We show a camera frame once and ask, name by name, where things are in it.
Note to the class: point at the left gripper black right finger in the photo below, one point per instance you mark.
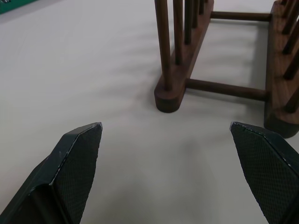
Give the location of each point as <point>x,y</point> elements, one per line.
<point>268,168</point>

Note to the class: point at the wooden dish rack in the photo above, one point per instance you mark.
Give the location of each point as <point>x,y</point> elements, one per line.
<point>170,98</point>

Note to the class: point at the green screwdriver bit set case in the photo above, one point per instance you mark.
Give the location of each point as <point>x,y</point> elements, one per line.
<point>5,5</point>

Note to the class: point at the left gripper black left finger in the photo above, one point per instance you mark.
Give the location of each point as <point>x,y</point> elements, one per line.
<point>70,168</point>

